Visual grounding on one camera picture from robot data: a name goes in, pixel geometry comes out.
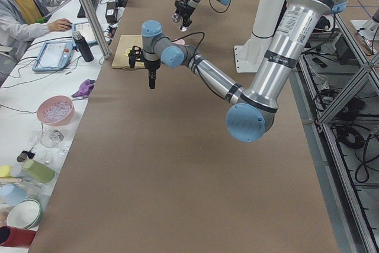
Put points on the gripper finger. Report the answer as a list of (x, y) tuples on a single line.
[(152, 84)]

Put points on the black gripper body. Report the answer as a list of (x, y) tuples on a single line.
[(185, 9), (151, 66)]

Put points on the pink plastic cup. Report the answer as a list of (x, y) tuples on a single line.
[(179, 42)]

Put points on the green cup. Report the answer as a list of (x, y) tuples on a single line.
[(38, 171)]

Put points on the yellow cup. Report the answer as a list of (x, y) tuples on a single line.
[(5, 171)]

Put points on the light blue cup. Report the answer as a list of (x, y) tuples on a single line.
[(13, 194)]

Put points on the red cup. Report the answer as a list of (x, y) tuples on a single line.
[(16, 237)]

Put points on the wooden cutting board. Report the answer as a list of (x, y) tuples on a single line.
[(121, 57)]

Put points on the teach pendant far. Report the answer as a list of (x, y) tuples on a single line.
[(85, 30)]

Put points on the teach pendant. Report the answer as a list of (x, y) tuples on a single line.
[(53, 56), (85, 30)]

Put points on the black thermos bottle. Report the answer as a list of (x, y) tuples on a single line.
[(82, 46)]

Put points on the purple cloth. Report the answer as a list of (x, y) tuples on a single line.
[(85, 89)]

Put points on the teach pendant near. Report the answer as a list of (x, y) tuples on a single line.
[(53, 56)]

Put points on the pink bowl with ice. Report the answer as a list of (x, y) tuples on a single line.
[(56, 111)]

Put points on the seated person grey jacket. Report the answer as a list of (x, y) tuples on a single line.
[(21, 23)]

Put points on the clear wine glass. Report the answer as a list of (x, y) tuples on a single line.
[(49, 139)]

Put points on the white green bowl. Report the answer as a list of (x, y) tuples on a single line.
[(25, 215)]

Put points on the aluminium frame post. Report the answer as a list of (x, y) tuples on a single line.
[(96, 27)]

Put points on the white camera mast with base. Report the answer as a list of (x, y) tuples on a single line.
[(249, 56)]

